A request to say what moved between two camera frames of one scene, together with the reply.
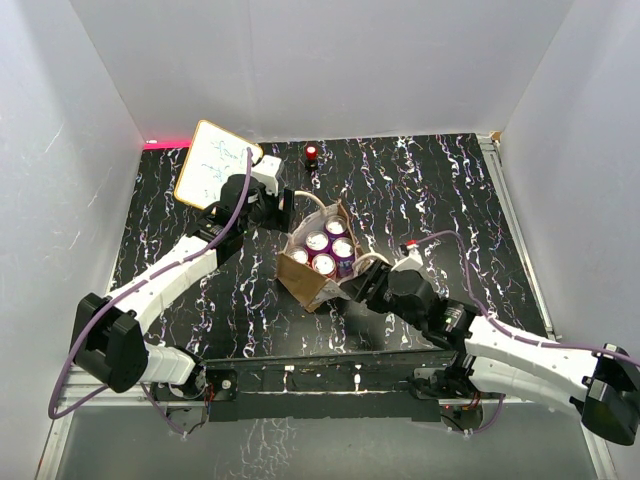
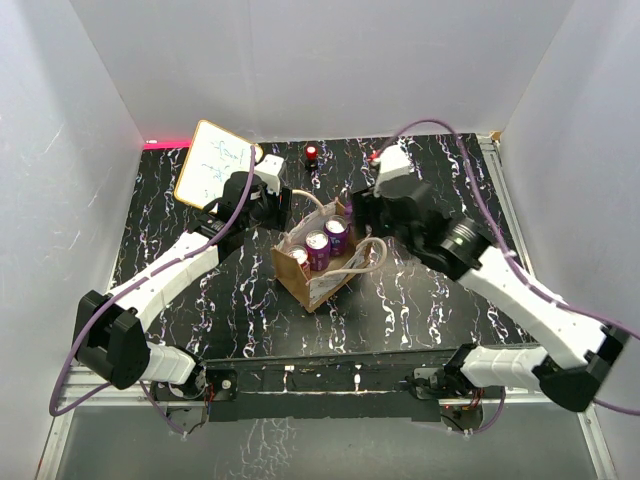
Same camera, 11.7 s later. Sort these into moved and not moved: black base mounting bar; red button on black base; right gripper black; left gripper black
Moved: right gripper black
Not moved: red button on black base; black base mounting bar; left gripper black
